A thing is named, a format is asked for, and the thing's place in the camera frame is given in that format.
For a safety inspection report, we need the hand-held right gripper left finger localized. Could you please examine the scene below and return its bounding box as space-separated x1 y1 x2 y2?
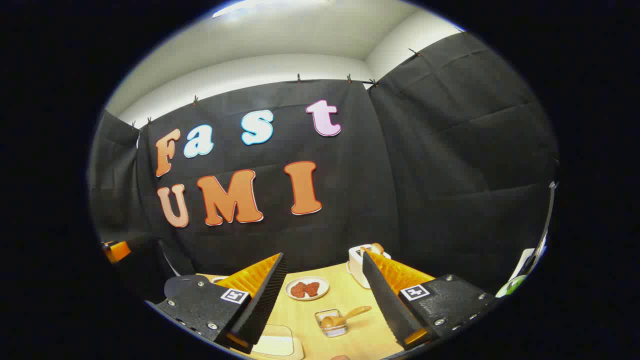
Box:
145 252 289 355

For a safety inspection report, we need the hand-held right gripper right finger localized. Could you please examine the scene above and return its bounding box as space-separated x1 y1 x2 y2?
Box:
361 250 500 351

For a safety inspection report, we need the wooden spoon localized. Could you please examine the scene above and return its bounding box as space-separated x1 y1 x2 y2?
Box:
320 306 373 329

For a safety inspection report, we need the white rice heap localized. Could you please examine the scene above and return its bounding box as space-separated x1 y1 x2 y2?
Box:
252 335 296 357

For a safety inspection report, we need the clear wire chopstick holder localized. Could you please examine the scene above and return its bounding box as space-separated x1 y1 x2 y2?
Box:
315 309 349 338

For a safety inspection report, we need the clear rice container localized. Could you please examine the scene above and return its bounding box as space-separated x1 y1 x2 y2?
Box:
249 324 305 360

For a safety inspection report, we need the white toaster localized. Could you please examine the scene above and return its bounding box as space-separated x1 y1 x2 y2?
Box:
347 243 392 290

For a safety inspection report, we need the white round plate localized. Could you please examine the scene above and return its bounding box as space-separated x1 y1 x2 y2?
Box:
285 276 330 301

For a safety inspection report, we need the green white object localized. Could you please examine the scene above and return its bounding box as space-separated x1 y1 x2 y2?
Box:
497 274 529 299

